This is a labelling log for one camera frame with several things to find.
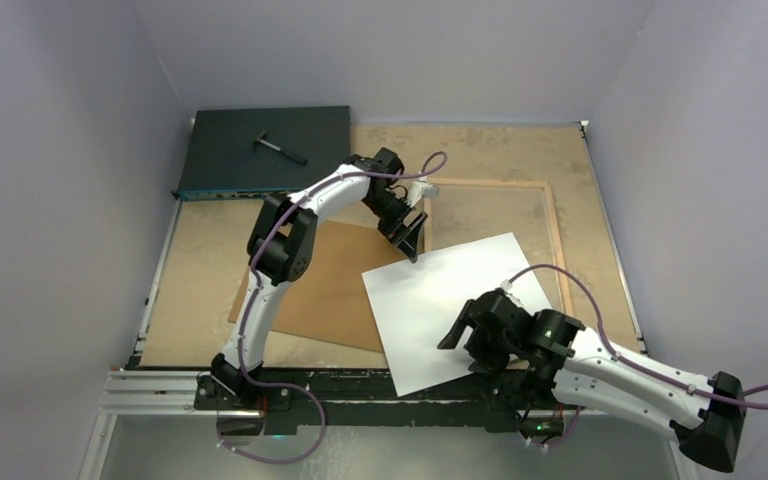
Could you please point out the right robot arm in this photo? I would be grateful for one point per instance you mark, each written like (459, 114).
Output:
(568, 363)

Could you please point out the wooden picture frame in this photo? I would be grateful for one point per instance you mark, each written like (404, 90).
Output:
(469, 210)

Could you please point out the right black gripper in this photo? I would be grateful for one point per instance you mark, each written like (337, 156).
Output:
(487, 363)

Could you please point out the printed photo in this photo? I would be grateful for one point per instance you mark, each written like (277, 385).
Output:
(416, 304)

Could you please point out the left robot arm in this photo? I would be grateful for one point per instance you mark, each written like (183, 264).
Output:
(282, 241)

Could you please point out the aluminium extrusion rail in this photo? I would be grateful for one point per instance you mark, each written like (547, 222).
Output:
(174, 392)

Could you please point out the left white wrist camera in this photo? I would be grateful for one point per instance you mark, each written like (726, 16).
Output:
(419, 190)

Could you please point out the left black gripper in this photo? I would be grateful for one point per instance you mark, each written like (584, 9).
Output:
(402, 237)

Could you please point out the dark network switch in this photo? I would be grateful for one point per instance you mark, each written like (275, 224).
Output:
(221, 163)

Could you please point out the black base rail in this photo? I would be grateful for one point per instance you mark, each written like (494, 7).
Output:
(282, 399)

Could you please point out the small black hammer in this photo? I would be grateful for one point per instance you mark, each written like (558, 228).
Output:
(261, 140)

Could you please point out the brown backing board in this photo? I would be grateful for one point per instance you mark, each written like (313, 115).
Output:
(329, 302)

